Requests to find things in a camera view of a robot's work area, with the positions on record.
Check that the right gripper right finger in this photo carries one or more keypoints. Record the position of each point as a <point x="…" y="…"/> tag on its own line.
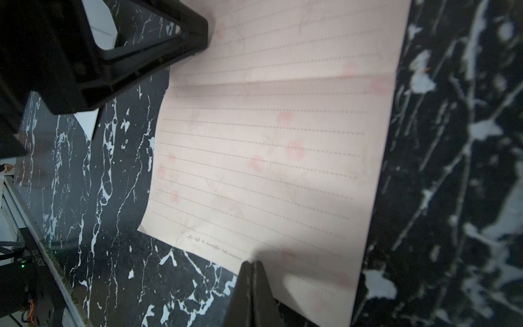
<point x="264" y="311"/>

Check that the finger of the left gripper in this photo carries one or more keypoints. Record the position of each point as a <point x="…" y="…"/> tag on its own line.
<point x="48" y="47"/>

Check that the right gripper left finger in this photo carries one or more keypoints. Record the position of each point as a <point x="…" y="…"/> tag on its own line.
<point x="239" y="310"/>

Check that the white envelope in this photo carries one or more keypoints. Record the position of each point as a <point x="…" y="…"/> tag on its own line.
<point x="87" y="121"/>

